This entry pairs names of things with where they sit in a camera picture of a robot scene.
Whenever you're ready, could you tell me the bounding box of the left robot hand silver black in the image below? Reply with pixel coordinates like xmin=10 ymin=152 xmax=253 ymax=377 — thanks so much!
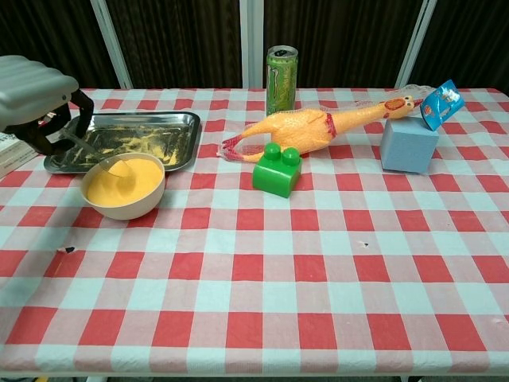
xmin=0 ymin=55 xmax=95 ymax=157

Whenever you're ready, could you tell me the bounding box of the silver metal spoon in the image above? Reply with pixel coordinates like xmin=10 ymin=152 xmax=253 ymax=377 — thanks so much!
xmin=59 ymin=133 xmax=134 ymax=179

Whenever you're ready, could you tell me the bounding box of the stainless steel rectangular tray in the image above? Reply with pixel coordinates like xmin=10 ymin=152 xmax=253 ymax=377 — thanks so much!
xmin=43 ymin=111 xmax=201 ymax=174

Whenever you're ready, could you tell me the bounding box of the beige bowl with yellow powder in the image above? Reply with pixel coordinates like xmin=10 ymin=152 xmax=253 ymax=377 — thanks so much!
xmin=80 ymin=153 xmax=166 ymax=221

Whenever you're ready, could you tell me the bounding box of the dark ribbed partition panel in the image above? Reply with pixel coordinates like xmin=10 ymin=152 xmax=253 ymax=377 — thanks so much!
xmin=264 ymin=0 xmax=422 ymax=90
xmin=105 ymin=0 xmax=243 ymax=90
xmin=0 ymin=0 xmax=122 ymax=90
xmin=412 ymin=0 xmax=509 ymax=90

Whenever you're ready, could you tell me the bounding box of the green drink can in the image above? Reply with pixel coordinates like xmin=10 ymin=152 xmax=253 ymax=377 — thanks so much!
xmin=266 ymin=45 xmax=299 ymax=117

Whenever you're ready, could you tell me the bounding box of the green plastic building block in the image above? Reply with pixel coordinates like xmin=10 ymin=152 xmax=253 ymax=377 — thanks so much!
xmin=252 ymin=142 xmax=302 ymax=199

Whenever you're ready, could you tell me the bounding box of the yellow rubber chicken toy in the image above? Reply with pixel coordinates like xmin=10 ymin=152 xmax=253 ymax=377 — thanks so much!
xmin=216 ymin=94 xmax=425 ymax=163

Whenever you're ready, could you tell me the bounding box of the red white checkered tablecloth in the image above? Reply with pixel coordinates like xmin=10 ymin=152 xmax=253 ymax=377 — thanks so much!
xmin=0 ymin=87 xmax=509 ymax=377

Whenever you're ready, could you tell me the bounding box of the light blue foam cube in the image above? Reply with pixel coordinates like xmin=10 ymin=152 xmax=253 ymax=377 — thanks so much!
xmin=379 ymin=116 xmax=441 ymax=174

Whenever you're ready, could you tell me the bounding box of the blue snack packet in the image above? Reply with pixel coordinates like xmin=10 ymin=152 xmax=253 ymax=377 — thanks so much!
xmin=420 ymin=78 xmax=465 ymax=131

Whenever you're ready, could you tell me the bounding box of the white partition frame post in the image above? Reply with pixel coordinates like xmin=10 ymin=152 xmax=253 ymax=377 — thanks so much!
xmin=90 ymin=0 xmax=134 ymax=90
xmin=394 ymin=0 xmax=438 ymax=90
xmin=238 ymin=0 xmax=266 ymax=90

